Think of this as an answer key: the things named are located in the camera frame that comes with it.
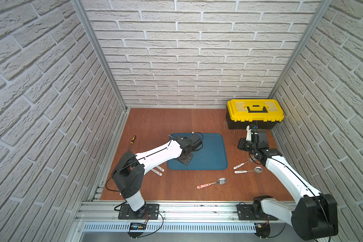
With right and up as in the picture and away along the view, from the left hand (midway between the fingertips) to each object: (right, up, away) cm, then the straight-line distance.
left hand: (180, 154), depth 85 cm
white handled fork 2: (+36, -8, +4) cm, 37 cm away
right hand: (+36, +8, 0) cm, 37 cm away
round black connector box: (+40, -33, -16) cm, 54 cm away
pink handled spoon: (+23, -15, -3) cm, 27 cm away
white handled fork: (-12, -9, +2) cm, 16 cm away
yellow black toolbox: (+39, +25, +10) cm, 47 cm away
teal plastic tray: (+20, -3, +9) cm, 22 cm away
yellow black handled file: (-34, +5, +15) cm, 37 cm away
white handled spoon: (-14, -11, 0) cm, 18 cm away
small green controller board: (-21, -33, -13) cm, 41 cm away
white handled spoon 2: (+46, -9, +2) cm, 47 cm away
